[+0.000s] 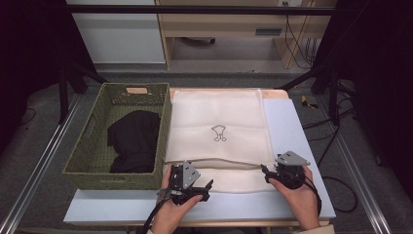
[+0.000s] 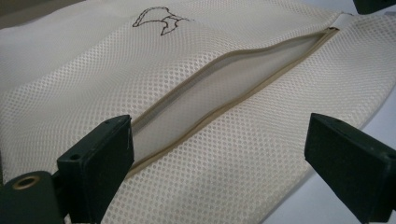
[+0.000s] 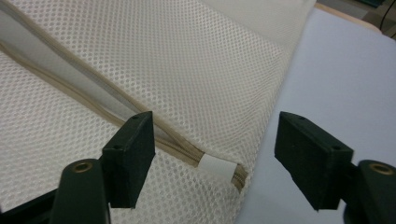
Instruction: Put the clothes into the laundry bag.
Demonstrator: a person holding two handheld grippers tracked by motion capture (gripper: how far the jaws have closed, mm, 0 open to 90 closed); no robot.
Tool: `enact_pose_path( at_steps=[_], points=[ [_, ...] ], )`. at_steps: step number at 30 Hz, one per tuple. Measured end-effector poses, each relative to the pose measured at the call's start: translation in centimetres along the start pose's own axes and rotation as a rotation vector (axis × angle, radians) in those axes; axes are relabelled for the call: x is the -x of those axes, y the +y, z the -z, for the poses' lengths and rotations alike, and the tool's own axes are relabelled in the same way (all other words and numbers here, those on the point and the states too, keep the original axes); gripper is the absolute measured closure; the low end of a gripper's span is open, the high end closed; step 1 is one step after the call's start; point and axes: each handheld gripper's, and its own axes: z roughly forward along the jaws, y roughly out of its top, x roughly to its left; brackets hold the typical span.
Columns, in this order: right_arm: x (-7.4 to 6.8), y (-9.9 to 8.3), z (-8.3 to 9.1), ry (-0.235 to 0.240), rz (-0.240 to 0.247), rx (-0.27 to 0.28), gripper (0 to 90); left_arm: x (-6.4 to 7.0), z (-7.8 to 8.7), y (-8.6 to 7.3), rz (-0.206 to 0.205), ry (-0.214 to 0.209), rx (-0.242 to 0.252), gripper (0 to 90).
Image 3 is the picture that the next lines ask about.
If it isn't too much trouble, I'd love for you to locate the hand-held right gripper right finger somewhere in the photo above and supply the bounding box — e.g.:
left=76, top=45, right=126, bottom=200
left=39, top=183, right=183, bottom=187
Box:
left=274, top=111, right=355, bottom=212

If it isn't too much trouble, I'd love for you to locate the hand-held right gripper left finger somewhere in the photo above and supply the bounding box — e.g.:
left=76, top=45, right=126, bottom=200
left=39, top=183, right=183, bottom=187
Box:
left=102, top=111, right=156, bottom=209

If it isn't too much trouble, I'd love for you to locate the white mesh laundry bag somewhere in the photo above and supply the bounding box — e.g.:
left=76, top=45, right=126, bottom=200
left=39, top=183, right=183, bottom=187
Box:
left=0, top=0, right=318, bottom=224

